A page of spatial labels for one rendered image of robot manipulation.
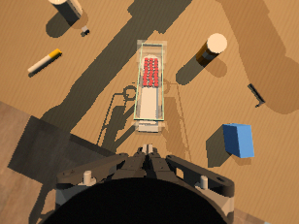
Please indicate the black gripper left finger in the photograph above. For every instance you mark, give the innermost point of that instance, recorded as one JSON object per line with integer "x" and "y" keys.
{"x": 75, "y": 180}

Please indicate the blue block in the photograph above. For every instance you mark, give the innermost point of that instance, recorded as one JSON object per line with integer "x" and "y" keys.
{"x": 238, "y": 139}

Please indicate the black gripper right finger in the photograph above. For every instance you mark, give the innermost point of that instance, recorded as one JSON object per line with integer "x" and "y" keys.
{"x": 218, "y": 188}

